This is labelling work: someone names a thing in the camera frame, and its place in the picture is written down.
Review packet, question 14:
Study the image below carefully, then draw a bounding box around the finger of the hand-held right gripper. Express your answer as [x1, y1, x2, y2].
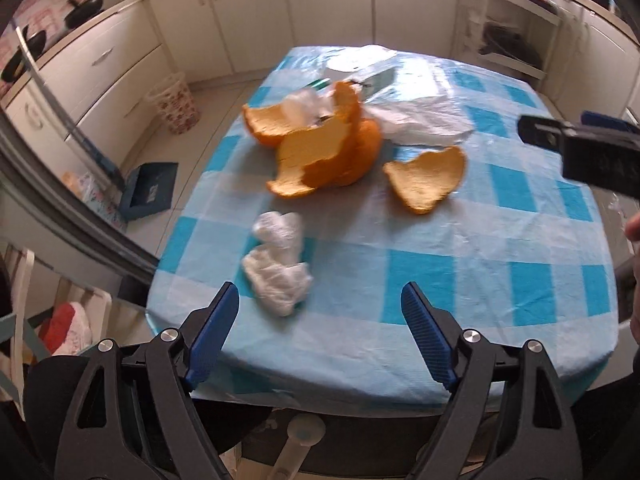
[581, 111, 640, 135]
[518, 115, 569, 150]

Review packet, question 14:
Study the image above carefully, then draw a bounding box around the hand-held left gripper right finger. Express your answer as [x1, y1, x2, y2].
[401, 281, 586, 480]

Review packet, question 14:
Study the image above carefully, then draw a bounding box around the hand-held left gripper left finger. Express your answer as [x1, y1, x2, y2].
[52, 281, 240, 480]

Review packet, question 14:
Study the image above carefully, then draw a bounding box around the white tissue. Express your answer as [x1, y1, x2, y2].
[242, 247, 315, 317]
[252, 211, 304, 266]

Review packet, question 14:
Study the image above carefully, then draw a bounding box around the white plastic bag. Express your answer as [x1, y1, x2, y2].
[327, 44, 476, 147]

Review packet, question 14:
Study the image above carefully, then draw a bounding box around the person's right hand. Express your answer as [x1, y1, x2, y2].
[625, 211, 640, 346]

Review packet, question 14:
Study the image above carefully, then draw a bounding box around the white drawer cabinet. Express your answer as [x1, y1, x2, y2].
[537, 0, 640, 121]
[0, 2, 173, 181]

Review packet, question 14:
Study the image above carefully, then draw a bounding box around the blue checkered plastic tablecloth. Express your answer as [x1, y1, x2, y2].
[145, 45, 618, 406]

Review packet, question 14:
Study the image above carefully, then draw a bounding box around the white rolling storage cart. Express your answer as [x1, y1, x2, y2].
[452, 0, 563, 83]

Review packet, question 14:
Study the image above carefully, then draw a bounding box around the red white cloth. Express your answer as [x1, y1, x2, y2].
[40, 301, 93, 356]

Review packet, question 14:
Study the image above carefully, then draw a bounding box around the blue dustpan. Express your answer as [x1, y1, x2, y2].
[120, 161, 179, 222]

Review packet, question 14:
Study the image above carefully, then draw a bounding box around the printed cardboard box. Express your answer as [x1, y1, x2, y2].
[62, 170, 126, 226]

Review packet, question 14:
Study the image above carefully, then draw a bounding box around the white blue shelving rack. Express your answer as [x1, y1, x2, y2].
[0, 245, 113, 411]

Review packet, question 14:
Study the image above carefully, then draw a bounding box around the floral waste basket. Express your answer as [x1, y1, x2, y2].
[148, 72, 199, 134]

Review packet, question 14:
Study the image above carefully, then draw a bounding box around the white door cabinet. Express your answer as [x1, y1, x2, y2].
[145, 0, 463, 81]

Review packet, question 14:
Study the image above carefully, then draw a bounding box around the black stove wok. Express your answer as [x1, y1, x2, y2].
[0, 30, 47, 83]

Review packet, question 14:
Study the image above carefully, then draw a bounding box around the black cooking pot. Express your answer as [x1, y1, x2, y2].
[65, 0, 105, 31]

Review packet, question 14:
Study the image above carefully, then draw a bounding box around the grey sliding door frame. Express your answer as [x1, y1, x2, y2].
[0, 110, 161, 281]

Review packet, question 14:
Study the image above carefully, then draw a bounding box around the pink wall poster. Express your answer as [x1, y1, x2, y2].
[15, 0, 93, 28]

